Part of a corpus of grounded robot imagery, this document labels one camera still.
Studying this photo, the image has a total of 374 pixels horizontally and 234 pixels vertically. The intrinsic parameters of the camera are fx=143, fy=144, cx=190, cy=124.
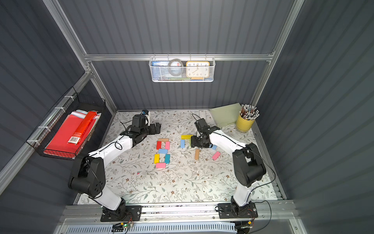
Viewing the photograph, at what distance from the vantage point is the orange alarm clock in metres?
0.89

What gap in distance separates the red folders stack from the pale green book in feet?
2.58

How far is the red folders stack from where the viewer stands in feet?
2.20
